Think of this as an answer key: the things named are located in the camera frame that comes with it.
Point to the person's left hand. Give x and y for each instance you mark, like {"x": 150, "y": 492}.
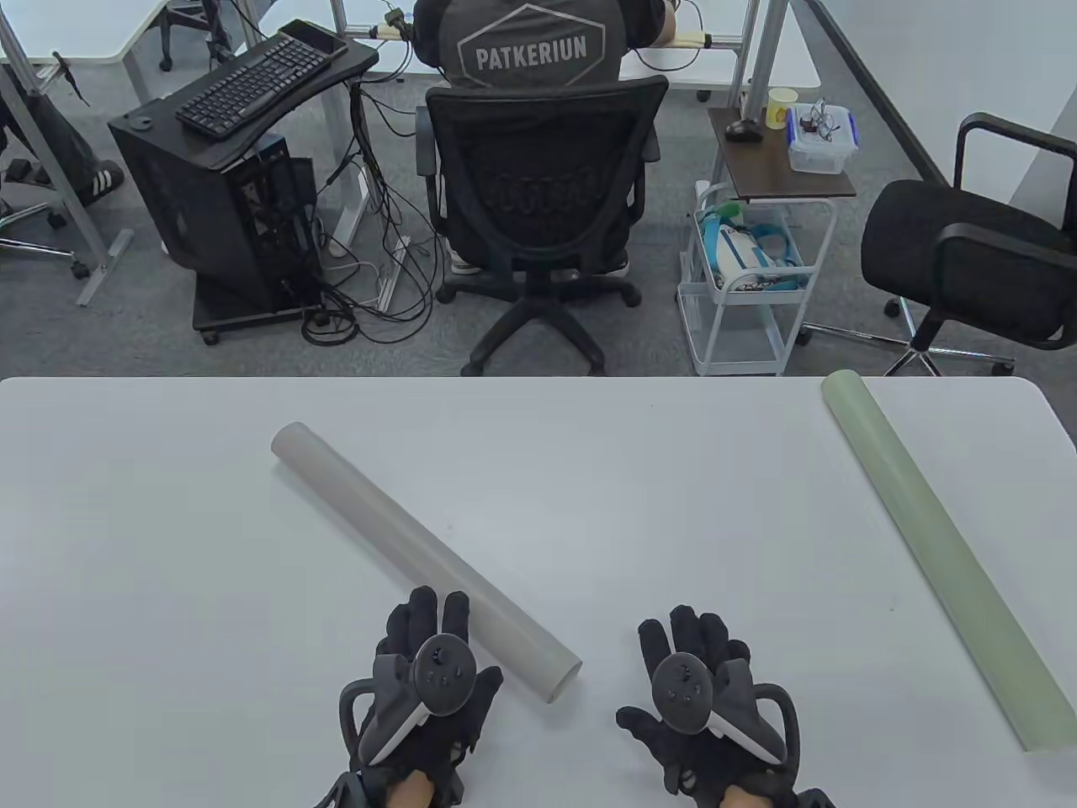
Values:
{"x": 421, "y": 614}

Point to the person's right hand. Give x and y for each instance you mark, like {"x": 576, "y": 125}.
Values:
{"x": 698, "y": 631}

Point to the grey white hand controller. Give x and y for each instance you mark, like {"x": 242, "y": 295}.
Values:
{"x": 681, "y": 690}
{"x": 442, "y": 673}

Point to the grey desk mat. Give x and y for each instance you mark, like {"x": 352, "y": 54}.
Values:
{"x": 421, "y": 547}

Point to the pale green desk mat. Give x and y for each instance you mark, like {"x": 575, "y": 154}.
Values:
{"x": 942, "y": 547}

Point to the person's right forearm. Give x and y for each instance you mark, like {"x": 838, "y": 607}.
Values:
{"x": 734, "y": 798}

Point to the white power strip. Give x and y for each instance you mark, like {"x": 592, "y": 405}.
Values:
{"x": 389, "y": 290}

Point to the black rolling computer platform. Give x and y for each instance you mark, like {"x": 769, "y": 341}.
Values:
{"x": 219, "y": 316}

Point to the blue and white bag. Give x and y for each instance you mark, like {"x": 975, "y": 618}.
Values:
{"x": 740, "y": 252}

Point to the black mesh office chair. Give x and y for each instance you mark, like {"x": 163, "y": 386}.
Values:
{"x": 538, "y": 168}

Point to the black armchair with chrome legs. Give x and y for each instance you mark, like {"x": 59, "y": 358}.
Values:
{"x": 951, "y": 244}

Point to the brown side table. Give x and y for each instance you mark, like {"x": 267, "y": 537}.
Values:
{"x": 757, "y": 168}

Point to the chrome office chair base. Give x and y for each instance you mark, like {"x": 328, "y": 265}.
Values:
{"x": 80, "y": 269}

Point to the clear box with blue latches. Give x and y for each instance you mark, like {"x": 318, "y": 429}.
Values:
{"x": 820, "y": 151}

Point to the black computer tower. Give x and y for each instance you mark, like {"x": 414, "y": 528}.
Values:
{"x": 168, "y": 185}

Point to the black computer mouse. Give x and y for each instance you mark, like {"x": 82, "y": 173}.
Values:
{"x": 744, "y": 130}

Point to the yellow paper cup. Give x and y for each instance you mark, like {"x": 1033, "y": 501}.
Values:
{"x": 780, "y": 109}

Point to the black keyboard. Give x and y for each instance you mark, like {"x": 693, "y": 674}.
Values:
{"x": 252, "y": 84}

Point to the black curved keyboard tray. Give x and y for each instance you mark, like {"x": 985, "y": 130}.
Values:
{"x": 353, "y": 55}

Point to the black tablet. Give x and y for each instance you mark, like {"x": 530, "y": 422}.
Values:
{"x": 313, "y": 38}

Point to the black office chair base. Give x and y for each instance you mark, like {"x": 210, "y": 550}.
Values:
{"x": 220, "y": 38}

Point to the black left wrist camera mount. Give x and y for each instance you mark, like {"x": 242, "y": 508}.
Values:
{"x": 341, "y": 795}

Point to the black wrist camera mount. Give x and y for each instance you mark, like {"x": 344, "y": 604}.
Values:
{"x": 341, "y": 795}
{"x": 812, "y": 800}

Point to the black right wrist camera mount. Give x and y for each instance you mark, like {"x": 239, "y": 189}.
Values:
{"x": 812, "y": 800}

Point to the grey metal desk frame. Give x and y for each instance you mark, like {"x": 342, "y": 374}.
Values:
{"x": 105, "y": 269}

